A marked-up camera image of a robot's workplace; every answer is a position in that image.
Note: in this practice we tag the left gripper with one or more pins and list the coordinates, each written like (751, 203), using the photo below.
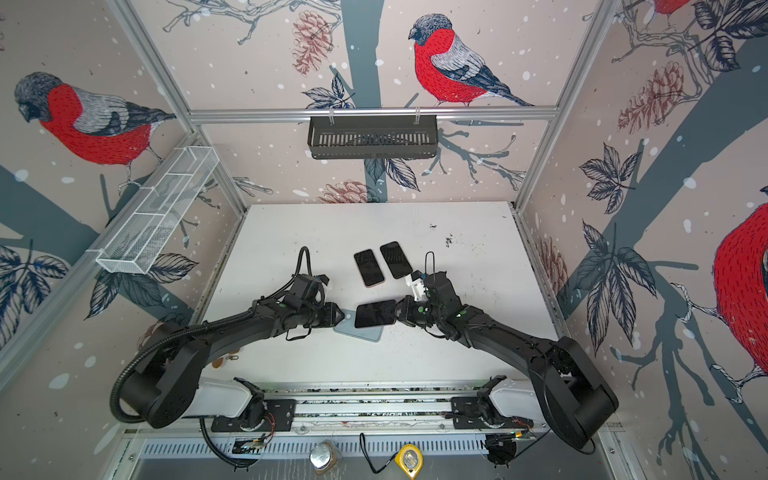
(332, 315)

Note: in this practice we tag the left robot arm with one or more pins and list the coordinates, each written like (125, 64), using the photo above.
(158, 385)

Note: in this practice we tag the purple phone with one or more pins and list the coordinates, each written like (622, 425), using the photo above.
(376, 314)

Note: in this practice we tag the black wire basket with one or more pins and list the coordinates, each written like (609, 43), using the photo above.
(373, 137)

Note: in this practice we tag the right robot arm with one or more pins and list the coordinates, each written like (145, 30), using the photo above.
(574, 397)

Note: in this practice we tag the black screen phone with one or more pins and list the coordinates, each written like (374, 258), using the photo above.
(369, 268)

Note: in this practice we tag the silver round object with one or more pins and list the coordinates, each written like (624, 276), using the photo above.
(323, 457)

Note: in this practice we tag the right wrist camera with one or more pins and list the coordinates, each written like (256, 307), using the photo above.
(415, 281)

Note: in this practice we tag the yellow tape measure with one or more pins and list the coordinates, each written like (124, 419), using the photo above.
(410, 460)

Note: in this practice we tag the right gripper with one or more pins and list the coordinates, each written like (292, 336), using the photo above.
(408, 313)

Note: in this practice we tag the grey blue phone case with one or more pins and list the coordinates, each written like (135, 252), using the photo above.
(347, 327)

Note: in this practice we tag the white mesh tray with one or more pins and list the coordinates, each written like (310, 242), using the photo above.
(141, 238)

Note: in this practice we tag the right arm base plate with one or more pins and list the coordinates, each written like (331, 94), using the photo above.
(477, 413)

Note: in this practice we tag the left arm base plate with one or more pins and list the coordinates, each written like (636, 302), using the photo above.
(264, 416)

